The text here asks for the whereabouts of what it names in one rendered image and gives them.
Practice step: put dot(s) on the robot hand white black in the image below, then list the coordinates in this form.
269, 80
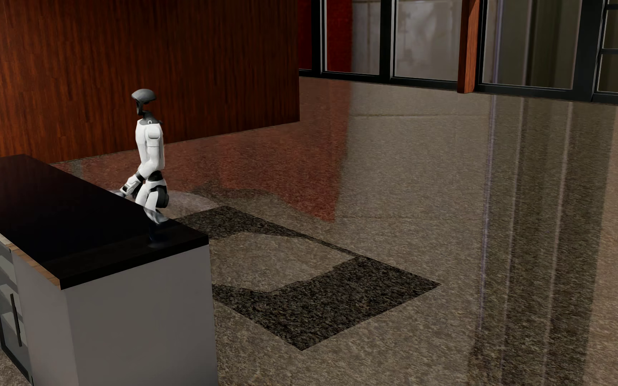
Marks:
131, 186

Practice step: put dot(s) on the grey counter with black top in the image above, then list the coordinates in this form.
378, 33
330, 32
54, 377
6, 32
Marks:
126, 300

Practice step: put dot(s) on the left robot leg white black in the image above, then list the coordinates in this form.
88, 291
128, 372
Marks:
156, 196

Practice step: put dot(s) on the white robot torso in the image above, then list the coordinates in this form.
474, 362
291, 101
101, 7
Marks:
145, 147

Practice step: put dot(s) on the robot head dark grey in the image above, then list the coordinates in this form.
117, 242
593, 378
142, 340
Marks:
144, 97

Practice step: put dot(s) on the glass cabinet door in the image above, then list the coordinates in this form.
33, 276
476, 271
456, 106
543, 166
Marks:
4, 300

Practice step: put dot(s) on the wooden pillar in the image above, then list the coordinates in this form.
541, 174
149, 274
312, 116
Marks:
469, 45

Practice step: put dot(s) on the black window frame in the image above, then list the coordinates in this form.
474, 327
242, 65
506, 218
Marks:
588, 51

